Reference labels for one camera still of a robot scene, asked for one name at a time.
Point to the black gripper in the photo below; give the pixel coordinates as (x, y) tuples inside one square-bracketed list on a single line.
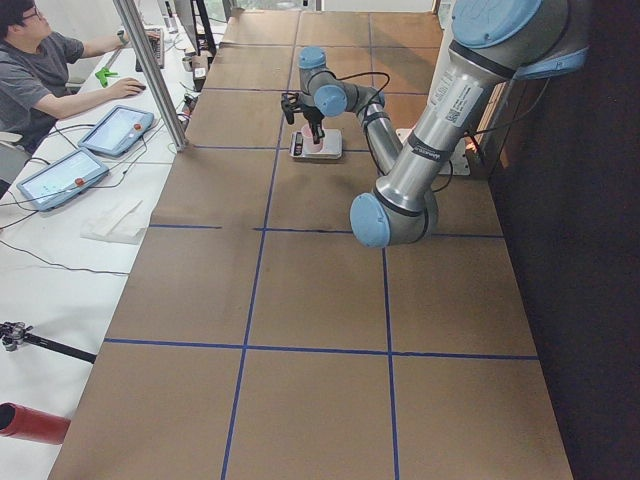
[(312, 116)]

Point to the pink plastic cup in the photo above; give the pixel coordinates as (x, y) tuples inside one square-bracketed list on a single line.
[(314, 146)]

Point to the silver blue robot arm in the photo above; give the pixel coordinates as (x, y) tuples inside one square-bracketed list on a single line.
[(488, 43)]

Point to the white digital kitchen scale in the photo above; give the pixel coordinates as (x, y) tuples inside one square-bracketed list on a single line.
[(332, 147)]

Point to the black keyboard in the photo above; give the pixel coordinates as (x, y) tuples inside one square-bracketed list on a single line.
[(155, 37)]

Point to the blue teach pendant far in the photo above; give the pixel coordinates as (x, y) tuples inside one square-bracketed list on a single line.
[(117, 131)]

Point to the blue teach pendant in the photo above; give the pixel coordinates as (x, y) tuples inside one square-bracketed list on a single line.
[(117, 131), (63, 180)]

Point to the white foam sheet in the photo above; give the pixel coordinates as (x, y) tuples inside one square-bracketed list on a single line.
[(124, 223)]

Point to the green clamp tool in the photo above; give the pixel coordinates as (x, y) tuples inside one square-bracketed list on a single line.
[(103, 75)]

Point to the blue teach pendant near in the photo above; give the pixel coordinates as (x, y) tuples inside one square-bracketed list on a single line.
[(63, 180)]

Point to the seated person grey shirt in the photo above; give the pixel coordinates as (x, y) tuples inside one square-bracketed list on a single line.
[(34, 73)]

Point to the black tripod leg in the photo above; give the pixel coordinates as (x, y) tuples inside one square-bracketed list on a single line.
[(16, 334)]

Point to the red cylinder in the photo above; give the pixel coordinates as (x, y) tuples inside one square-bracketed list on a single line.
[(24, 423)]

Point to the aluminium frame post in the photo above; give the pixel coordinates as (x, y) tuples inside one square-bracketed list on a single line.
[(127, 12)]

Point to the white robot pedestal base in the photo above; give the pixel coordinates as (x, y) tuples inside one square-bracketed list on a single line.
[(458, 165)]

